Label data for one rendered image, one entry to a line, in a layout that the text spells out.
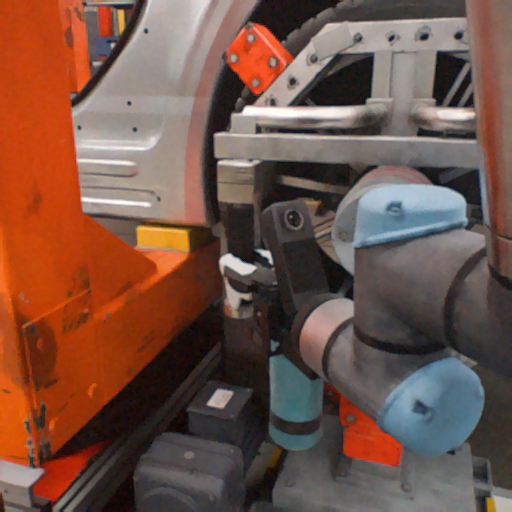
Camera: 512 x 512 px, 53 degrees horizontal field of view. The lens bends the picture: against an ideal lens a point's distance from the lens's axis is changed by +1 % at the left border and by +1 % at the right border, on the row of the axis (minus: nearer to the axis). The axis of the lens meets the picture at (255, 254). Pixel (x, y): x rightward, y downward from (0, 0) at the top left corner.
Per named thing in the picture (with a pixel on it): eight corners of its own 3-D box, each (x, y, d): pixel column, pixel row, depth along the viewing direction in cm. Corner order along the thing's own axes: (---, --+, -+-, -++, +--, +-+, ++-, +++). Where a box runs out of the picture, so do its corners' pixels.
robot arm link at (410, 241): (543, 203, 32) (520, 359, 36) (413, 176, 42) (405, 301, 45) (448, 223, 29) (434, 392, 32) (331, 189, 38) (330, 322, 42)
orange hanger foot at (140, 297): (224, 294, 134) (221, 161, 123) (105, 409, 87) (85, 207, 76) (166, 287, 139) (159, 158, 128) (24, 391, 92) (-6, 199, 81)
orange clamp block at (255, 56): (301, 66, 84) (264, 25, 84) (288, 65, 77) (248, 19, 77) (272, 98, 87) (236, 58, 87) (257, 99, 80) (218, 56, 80)
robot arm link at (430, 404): (499, 349, 37) (487, 447, 40) (394, 295, 46) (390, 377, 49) (414, 379, 34) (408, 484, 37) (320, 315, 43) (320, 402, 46)
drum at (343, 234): (435, 249, 85) (445, 163, 81) (433, 297, 66) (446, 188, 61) (349, 241, 89) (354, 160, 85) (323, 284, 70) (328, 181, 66)
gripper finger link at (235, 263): (205, 298, 67) (245, 323, 60) (203, 254, 65) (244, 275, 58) (225, 292, 68) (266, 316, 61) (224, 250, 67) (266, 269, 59)
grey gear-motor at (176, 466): (286, 482, 131) (289, 358, 120) (223, 645, 93) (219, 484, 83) (220, 465, 137) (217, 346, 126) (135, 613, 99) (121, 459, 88)
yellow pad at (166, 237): (214, 237, 127) (213, 218, 126) (189, 253, 115) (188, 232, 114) (164, 232, 132) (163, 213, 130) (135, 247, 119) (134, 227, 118)
